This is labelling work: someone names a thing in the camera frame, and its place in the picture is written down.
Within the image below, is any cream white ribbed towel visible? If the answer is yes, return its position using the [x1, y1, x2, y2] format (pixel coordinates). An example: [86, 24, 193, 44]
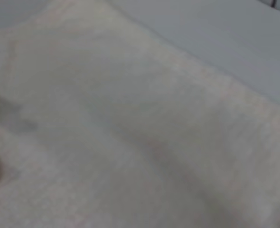
[0, 0, 280, 228]

